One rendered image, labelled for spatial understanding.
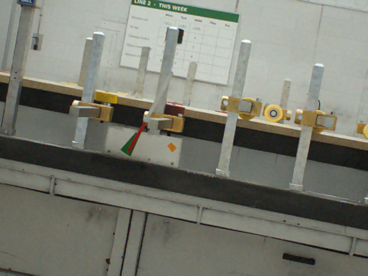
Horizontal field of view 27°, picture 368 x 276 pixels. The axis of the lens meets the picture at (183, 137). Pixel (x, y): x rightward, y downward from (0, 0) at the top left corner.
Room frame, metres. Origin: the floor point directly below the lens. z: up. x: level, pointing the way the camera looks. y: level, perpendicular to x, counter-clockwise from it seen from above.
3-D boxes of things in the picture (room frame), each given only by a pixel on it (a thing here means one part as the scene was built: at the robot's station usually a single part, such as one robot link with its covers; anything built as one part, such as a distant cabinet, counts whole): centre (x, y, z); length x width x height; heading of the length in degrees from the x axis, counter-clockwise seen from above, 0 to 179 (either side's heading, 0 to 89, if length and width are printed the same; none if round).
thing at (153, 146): (2.55, 0.13, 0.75); 0.26 x 0.01 x 0.10; 84
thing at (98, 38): (2.59, 0.35, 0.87); 0.04 x 0.04 x 0.48; 84
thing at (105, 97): (2.69, 0.30, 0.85); 0.08 x 0.08 x 0.11
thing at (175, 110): (2.63, 0.05, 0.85); 0.08 x 0.08 x 0.11
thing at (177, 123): (2.57, 0.08, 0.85); 0.14 x 0.06 x 0.05; 84
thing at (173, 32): (2.57, 0.10, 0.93); 0.04 x 0.04 x 0.48; 84
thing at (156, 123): (2.43, 0.07, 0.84); 0.43 x 0.03 x 0.04; 174
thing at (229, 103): (2.54, -0.17, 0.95); 0.14 x 0.06 x 0.05; 84
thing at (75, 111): (2.50, 0.32, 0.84); 0.43 x 0.03 x 0.04; 174
